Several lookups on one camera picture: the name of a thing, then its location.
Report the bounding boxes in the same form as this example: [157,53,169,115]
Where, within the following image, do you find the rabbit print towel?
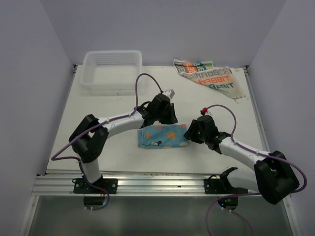
[173,59,246,100]

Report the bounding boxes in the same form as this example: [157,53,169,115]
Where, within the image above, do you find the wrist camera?
[200,107,212,116]
[162,89,175,100]

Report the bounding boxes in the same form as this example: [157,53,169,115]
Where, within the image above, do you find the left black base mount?
[72,177,118,194]

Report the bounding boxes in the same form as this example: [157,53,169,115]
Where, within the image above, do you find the blue polka dot towel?
[137,124,189,149]

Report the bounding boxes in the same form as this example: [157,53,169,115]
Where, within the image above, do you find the aluminium rail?
[31,171,290,197]
[243,65,279,177]

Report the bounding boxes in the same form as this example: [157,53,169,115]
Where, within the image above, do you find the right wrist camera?
[200,107,212,116]

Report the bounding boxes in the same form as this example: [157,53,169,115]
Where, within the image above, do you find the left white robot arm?
[68,89,178,193]

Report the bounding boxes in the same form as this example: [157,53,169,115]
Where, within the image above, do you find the white plastic basket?
[79,50,142,94]

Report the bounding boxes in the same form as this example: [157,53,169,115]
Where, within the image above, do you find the aluminium front rail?
[31,171,290,197]

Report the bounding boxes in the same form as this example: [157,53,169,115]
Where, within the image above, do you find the aluminium right side rail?
[243,65,279,177]

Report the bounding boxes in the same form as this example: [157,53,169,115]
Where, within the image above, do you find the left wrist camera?
[162,89,175,100]

